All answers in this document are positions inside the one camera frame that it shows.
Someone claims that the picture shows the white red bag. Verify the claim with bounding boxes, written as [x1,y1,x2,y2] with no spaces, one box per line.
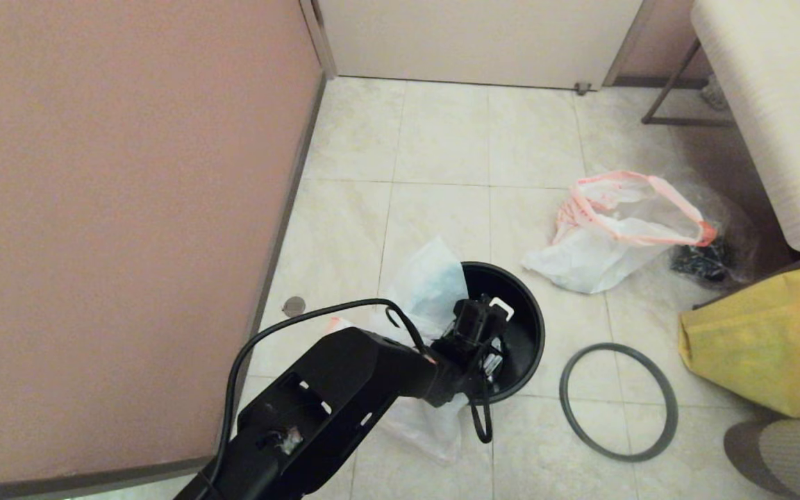
[522,172,718,295]

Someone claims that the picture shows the yellow fabric tote bag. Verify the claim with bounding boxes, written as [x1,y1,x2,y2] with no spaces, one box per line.
[678,260,800,419]

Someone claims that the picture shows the black round trash bin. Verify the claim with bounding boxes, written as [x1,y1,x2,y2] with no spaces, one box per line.
[459,261,547,405]

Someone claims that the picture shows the clear bag with black contents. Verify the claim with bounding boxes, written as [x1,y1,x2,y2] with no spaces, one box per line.
[667,182,762,289]

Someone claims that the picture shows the grey plastic bin ring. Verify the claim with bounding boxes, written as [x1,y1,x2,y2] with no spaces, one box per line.
[559,343,678,463]

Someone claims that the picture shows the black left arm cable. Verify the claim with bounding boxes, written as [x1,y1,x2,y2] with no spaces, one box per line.
[202,299,494,500]

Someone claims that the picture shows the cream ribbed bench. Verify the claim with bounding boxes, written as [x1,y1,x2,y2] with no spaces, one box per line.
[690,0,800,254]

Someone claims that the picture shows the beige partition panel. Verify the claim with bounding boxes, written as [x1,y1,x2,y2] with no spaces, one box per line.
[317,0,647,91]

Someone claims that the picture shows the white plastic bag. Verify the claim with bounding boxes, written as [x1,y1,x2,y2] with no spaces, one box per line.
[327,235,472,465]

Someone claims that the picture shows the pink brown partition panel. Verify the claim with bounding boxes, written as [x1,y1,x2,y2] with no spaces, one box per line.
[0,0,326,499]

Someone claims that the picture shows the dark metal bench frame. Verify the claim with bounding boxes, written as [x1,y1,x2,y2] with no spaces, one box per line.
[642,40,738,128]

